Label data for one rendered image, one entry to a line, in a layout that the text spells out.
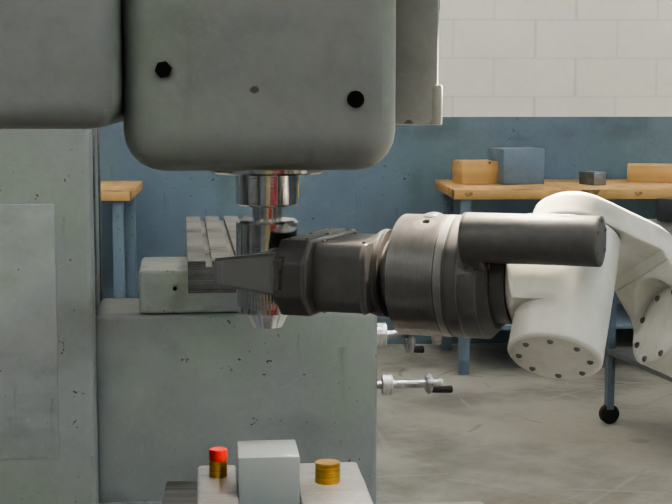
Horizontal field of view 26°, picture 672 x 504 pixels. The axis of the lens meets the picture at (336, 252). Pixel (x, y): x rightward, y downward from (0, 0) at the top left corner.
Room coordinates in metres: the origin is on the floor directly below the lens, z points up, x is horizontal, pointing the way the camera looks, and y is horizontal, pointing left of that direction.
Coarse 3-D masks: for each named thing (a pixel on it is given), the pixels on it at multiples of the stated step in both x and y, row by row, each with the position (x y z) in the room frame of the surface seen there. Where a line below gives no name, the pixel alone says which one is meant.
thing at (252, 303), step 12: (240, 240) 1.08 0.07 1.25; (252, 240) 1.07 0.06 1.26; (264, 240) 1.07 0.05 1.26; (276, 240) 1.07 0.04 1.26; (240, 252) 1.08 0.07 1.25; (252, 252) 1.07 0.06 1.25; (264, 252) 1.07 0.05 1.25; (240, 300) 1.08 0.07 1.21; (252, 300) 1.07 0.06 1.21; (264, 300) 1.07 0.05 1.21; (240, 312) 1.08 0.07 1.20; (252, 312) 1.07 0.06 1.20; (264, 312) 1.07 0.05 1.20; (276, 312) 1.07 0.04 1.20
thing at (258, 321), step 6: (252, 318) 1.08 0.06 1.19; (258, 318) 1.08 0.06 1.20; (264, 318) 1.08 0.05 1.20; (270, 318) 1.08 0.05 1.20; (276, 318) 1.08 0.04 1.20; (282, 318) 1.09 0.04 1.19; (252, 324) 1.09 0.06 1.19; (258, 324) 1.08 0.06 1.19; (264, 324) 1.08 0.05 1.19; (270, 324) 1.08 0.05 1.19; (276, 324) 1.08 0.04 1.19; (282, 324) 1.09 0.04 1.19
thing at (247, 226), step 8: (240, 224) 1.08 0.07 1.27; (248, 224) 1.08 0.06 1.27; (256, 224) 1.07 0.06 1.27; (264, 224) 1.07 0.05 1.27; (272, 224) 1.07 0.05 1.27; (280, 224) 1.07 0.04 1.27; (288, 224) 1.08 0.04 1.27; (296, 224) 1.09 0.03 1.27; (240, 232) 1.08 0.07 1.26; (248, 232) 1.08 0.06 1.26; (256, 232) 1.07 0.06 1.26; (264, 232) 1.07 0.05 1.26; (272, 232) 1.07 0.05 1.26; (280, 232) 1.07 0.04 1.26; (288, 232) 1.08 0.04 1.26; (296, 232) 1.09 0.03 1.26
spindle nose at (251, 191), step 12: (240, 180) 1.08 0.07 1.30; (252, 180) 1.07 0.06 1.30; (264, 180) 1.07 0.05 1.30; (276, 180) 1.07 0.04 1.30; (288, 180) 1.08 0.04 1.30; (240, 192) 1.08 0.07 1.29; (252, 192) 1.07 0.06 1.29; (264, 192) 1.07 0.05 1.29; (276, 192) 1.07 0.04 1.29; (288, 192) 1.08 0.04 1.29; (240, 204) 1.08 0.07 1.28; (252, 204) 1.07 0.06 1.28; (264, 204) 1.07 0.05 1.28; (276, 204) 1.07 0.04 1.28; (288, 204) 1.08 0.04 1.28
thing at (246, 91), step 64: (128, 0) 1.00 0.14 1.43; (192, 0) 0.99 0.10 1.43; (256, 0) 0.99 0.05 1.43; (320, 0) 1.00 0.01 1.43; (384, 0) 1.01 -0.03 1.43; (128, 64) 1.00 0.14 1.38; (192, 64) 0.99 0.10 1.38; (256, 64) 0.99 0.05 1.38; (320, 64) 1.00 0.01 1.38; (384, 64) 1.01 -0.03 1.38; (128, 128) 1.00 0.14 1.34; (192, 128) 0.99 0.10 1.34; (256, 128) 0.99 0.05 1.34; (320, 128) 1.00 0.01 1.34; (384, 128) 1.01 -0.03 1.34
